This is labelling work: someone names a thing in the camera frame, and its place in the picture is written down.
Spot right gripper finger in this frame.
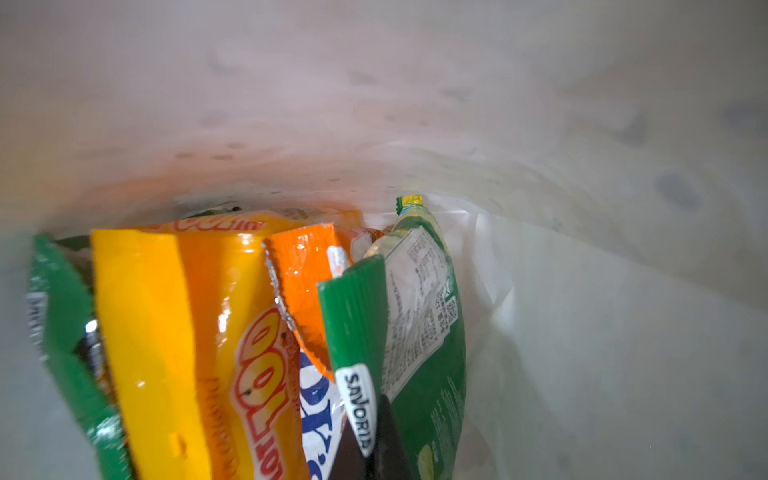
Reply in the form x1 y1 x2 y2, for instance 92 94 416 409
326 392 415 480

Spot green savoria snack bag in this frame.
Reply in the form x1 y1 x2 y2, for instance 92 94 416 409
317 195 466 479

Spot orange blue snack bag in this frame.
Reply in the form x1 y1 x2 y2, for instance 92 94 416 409
263 223 382 479

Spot white paper bag pig print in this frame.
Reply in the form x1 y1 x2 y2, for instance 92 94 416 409
1 1 767 479

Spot dark green snack bag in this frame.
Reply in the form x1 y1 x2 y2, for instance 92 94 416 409
26 234 136 479

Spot orange yellow snack bag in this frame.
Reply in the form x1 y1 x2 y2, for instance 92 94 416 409
91 211 308 479

